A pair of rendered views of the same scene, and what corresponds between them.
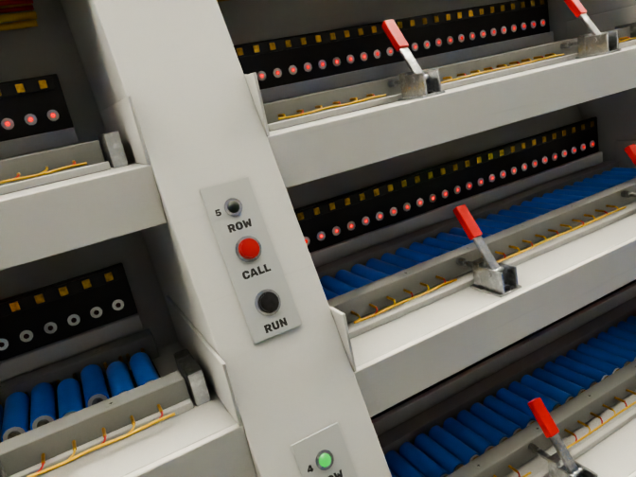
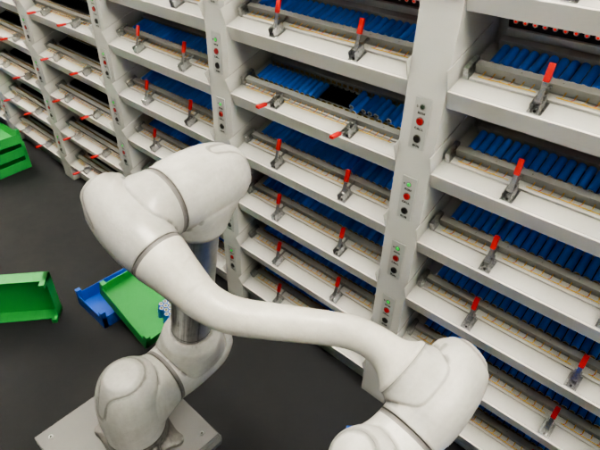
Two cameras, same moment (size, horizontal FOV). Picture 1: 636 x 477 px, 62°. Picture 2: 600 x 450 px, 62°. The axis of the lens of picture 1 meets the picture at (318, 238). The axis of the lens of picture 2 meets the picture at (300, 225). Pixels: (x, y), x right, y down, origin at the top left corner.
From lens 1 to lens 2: 98 cm
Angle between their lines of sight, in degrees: 72
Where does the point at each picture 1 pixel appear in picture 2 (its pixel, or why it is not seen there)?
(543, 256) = (554, 205)
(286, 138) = (453, 95)
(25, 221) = (375, 76)
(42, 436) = (366, 122)
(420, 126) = (515, 121)
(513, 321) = (498, 209)
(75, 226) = (386, 83)
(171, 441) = (384, 148)
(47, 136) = not seen: hidden behind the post
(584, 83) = not seen: outside the picture
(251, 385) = (402, 154)
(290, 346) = (416, 154)
